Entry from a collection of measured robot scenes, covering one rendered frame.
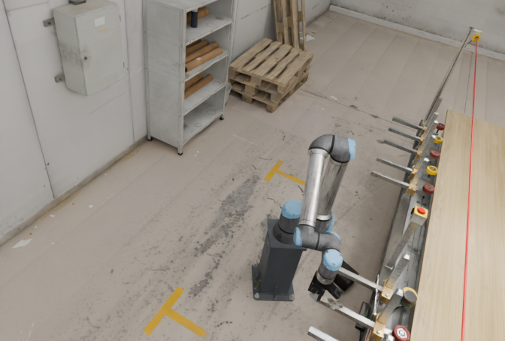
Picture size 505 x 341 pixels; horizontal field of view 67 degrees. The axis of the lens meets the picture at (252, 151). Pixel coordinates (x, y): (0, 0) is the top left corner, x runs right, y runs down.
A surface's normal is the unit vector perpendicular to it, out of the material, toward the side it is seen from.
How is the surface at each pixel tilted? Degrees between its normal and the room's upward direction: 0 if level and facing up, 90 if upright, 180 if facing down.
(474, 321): 0
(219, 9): 90
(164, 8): 90
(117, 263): 0
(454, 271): 0
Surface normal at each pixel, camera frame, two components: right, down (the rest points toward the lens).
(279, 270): 0.04, 0.62
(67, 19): -0.46, 0.50
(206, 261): 0.14, -0.78
